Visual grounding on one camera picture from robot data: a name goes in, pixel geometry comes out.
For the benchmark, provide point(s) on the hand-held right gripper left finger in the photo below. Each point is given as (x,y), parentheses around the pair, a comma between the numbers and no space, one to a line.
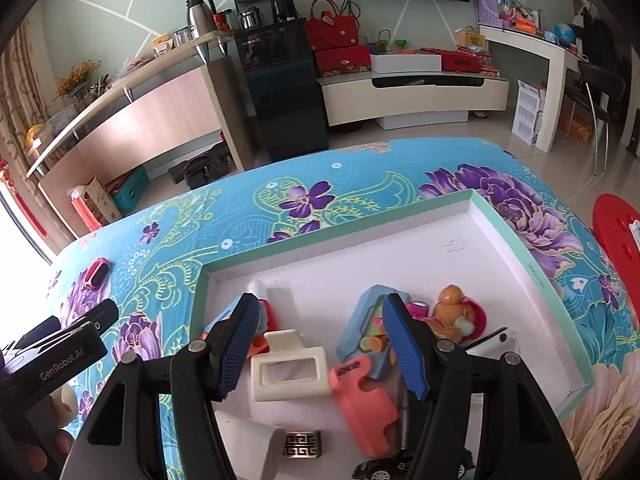
(240,345)

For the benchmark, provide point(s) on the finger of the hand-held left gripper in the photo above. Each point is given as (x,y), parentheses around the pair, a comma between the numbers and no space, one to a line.
(35,332)
(97,312)

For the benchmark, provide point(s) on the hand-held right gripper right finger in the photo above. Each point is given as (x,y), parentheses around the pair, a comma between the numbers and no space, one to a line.
(407,355)

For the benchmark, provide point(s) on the cream plastic hair clip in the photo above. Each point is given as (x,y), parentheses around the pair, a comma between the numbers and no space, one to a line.
(282,340)

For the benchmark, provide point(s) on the white tube with red label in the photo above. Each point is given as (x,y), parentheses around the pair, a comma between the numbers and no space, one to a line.
(257,290)

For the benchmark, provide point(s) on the coral plastic toy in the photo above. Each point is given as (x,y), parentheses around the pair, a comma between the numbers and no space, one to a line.
(365,410)

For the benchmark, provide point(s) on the pink toy pup figure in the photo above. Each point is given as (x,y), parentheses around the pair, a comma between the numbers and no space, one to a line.
(452,300)

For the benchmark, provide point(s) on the shallow teal cardboard box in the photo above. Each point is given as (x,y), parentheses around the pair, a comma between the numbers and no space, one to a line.
(425,260)

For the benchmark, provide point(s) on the white plastic card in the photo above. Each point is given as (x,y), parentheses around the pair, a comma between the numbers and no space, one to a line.
(250,445)

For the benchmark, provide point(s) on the small patterned box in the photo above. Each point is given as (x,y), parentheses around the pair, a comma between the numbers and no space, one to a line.
(300,445)

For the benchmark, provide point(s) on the black toy car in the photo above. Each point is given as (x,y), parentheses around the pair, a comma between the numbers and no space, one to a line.
(380,470)

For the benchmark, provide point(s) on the person's left hand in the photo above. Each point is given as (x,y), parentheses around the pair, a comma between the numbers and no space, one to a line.
(60,444)

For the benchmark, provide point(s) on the pink smart band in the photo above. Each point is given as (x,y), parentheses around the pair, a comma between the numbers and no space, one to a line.
(97,275)

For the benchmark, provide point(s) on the grey metal pen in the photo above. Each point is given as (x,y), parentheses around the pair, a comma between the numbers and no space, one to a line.
(406,425)

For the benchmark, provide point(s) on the black slim stick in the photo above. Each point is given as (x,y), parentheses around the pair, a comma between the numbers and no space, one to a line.
(492,338)

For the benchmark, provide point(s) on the red gift bag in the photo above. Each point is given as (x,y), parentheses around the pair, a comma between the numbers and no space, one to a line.
(85,212)

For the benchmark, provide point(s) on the white paper bag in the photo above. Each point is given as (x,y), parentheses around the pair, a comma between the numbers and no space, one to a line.
(104,200)

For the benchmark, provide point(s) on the teal plastic crate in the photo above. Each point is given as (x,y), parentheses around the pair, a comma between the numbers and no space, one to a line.
(132,190)

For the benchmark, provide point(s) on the red hanging decoration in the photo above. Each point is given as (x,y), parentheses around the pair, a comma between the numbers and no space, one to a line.
(25,205)

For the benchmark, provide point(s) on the floral blanket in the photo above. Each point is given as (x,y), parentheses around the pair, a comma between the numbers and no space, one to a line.
(350,200)

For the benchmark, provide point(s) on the black bag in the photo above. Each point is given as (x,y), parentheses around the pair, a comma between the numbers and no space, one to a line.
(205,170)

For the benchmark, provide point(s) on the yellow item on counter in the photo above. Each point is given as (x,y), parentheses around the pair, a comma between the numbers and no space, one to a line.
(34,132)

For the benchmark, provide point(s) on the wooden bar counter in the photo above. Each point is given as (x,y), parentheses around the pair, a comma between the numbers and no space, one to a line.
(150,105)

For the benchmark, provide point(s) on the yellow flowers in vase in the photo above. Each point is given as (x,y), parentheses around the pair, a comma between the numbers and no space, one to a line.
(77,77)

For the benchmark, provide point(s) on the patterned curtain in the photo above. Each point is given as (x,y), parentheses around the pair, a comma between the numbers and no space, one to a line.
(20,85)

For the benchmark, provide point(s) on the red plastic stool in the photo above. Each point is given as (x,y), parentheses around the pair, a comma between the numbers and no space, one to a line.
(615,230)

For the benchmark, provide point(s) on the black water dispenser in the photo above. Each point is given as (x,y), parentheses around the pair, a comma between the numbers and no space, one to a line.
(282,95)

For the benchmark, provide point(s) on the white television cabinet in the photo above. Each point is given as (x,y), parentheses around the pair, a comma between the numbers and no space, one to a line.
(415,97)

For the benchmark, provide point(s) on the white printed carton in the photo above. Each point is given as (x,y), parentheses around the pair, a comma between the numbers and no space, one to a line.
(527,115)

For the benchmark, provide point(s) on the orange cardboard box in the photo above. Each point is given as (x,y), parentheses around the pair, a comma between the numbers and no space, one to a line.
(576,126)

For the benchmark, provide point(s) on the white flat box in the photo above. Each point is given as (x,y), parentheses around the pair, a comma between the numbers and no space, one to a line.
(405,63)

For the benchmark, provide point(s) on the red flat box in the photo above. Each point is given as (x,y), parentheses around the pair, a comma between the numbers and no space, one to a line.
(467,61)

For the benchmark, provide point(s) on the red gift box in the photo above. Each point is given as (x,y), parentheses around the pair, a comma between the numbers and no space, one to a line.
(342,61)

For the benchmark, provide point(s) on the steel thermos jug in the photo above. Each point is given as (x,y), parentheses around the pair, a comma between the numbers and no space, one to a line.
(200,15)

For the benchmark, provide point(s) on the steel kettle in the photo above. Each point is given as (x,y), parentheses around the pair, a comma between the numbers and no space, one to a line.
(248,18)

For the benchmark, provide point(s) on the red handbag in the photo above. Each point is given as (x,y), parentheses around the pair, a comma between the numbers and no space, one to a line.
(332,30)

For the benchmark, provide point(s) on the black chair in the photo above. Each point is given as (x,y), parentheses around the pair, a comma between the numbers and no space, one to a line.
(600,85)

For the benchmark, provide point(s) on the white desk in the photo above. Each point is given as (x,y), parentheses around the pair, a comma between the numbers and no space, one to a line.
(542,50)

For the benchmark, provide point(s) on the purple desk organizer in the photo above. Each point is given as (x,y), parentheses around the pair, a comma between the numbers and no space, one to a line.
(492,7)

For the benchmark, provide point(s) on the blue desk globe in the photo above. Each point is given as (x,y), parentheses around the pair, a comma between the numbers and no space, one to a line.
(565,32)

